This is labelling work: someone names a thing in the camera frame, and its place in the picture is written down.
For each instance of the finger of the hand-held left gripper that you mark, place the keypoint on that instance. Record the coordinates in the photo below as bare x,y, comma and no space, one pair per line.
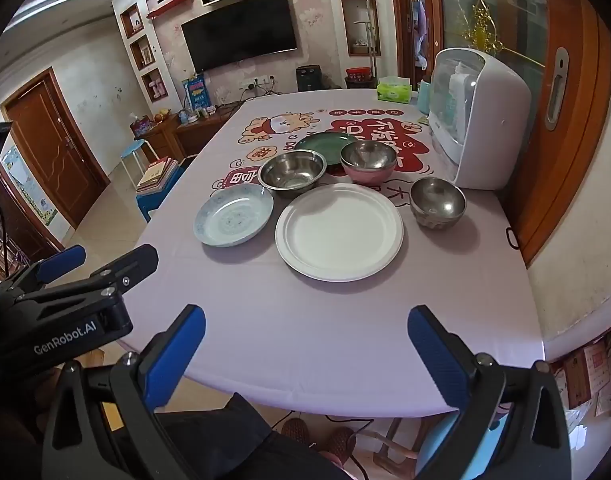
60,262
130,264

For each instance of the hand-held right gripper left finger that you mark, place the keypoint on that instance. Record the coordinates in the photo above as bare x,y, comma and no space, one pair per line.
178,357

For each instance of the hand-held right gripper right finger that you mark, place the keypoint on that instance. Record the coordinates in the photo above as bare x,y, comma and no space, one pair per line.
435,360

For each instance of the blue patterned white plate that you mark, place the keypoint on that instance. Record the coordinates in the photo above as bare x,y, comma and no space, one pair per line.
233,217

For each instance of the small steel bowl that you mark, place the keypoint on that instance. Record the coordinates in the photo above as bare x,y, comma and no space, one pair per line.
438,200

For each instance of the large white plate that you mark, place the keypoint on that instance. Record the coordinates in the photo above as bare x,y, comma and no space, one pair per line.
338,232

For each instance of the large steel bowl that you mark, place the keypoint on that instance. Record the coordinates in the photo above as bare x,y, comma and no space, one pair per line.
290,172

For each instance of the pink bowl with steel lining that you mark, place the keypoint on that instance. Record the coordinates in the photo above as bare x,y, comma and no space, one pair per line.
368,157

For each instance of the green plate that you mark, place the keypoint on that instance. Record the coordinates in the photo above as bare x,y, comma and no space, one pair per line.
320,144

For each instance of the blue plastic stool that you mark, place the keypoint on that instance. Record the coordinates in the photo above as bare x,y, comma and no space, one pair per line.
153,205

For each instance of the light blue perforated stool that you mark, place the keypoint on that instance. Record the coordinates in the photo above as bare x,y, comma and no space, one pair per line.
435,447

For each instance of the person's dark trouser leg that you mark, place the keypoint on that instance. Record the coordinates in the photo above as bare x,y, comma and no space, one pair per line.
220,435

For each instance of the stack of books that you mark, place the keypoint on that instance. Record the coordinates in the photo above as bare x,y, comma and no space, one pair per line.
158,172

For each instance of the pink printed tablecloth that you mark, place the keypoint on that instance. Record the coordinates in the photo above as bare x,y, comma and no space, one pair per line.
335,320

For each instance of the brown wooden door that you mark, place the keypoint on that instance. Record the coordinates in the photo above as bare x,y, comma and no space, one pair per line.
55,150

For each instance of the round blue stool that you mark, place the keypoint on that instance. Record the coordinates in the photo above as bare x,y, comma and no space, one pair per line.
135,149

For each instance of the red slipper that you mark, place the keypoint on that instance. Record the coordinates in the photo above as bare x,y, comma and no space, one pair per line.
295,431
338,445

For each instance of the pink gift box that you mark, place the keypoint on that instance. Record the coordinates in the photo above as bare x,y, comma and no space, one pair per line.
141,126

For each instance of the wooden tv cabinet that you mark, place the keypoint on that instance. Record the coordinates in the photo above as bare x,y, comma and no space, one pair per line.
195,132

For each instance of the blue printed poster box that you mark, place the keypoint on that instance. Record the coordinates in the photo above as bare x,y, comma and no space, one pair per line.
194,92

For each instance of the white sterilizer cabinet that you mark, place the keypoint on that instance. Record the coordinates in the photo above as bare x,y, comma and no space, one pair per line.
495,125

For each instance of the black air fryer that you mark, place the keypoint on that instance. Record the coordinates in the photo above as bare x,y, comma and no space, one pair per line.
309,79

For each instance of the black flat television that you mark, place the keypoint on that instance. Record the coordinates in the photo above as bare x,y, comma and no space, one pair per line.
238,30

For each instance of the teal cup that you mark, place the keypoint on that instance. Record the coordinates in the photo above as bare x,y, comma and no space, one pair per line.
424,97

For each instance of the green tissue pack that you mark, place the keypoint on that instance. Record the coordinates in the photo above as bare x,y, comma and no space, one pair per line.
393,91

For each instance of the wooden framed glass door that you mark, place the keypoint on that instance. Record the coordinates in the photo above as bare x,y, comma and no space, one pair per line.
575,110

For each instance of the dark wicker basket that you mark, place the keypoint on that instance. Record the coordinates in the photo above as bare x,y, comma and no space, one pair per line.
359,79

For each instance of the colourful wall chart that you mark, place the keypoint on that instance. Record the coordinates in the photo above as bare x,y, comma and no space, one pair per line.
28,185

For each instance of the white wall niche shelving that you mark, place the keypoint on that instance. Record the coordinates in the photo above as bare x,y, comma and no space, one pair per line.
135,20

